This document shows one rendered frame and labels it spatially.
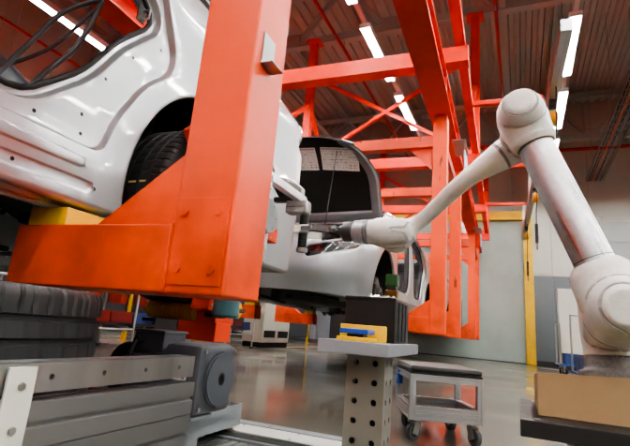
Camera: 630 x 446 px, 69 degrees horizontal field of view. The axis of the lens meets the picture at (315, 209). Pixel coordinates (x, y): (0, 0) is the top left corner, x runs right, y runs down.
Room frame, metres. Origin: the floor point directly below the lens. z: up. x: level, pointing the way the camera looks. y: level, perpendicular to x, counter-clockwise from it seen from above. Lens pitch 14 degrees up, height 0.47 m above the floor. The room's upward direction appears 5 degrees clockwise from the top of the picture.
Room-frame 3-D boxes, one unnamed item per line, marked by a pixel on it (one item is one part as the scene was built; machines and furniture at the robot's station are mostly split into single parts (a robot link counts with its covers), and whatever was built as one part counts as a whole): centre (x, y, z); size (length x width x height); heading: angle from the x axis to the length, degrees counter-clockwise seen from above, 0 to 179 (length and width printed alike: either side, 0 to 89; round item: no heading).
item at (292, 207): (1.77, 0.07, 0.93); 0.09 x 0.05 x 0.05; 67
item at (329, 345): (1.32, -0.19, 0.44); 0.43 x 0.17 x 0.03; 157
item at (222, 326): (1.71, 0.36, 0.48); 0.16 x 0.12 x 0.17; 67
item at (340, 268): (6.50, -0.54, 1.49); 4.95 x 1.86 x 1.59; 157
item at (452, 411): (2.53, -0.70, 0.17); 0.43 x 0.36 x 0.34; 178
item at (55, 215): (1.29, 0.69, 0.71); 0.14 x 0.14 x 0.05; 67
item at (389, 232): (1.64, -0.28, 0.83); 0.16 x 0.13 x 0.11; 68
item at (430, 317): (5.08, -1.15, 1.75); 0.68 x 0.16 x 2.45; 67
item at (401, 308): (1.34, -0.20, 0.51); 0.20 x 0.14 x 0.13; 158
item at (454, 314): (6.86, -1.89, 1.75); 0.68 x 0.16 x 2.45; 67
